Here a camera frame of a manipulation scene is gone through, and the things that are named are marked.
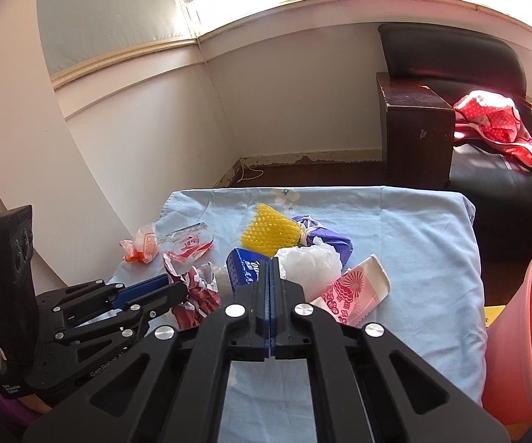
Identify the black leather armchair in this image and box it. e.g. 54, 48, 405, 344
375, 22, 532, 259

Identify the pink printed paper cup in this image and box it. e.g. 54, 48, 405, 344
311, 254, 391, 327

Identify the clear red printed wrapper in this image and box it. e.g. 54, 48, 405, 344
158, 222, 214, 265

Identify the yellow foam fruit net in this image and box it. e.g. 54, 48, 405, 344
240, 203, 302, 258

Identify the red white wrapper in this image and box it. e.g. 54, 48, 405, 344
163, 253, 221, 330

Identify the pink plastic trash bin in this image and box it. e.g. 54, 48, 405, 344
482, 260, 532, 425

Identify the blue Tempo tissue pack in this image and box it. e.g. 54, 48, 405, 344
226, 248, 269, 292

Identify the orange white plastic bag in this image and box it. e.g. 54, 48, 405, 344
119, 224, 159, 264

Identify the purple cloth bundle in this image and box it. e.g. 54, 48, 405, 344
292, 215, 353, 266

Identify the red polka dot garment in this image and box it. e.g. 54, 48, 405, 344
453, 90, 532, 171

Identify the person's left hand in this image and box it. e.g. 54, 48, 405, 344
0, 394, 52, 419

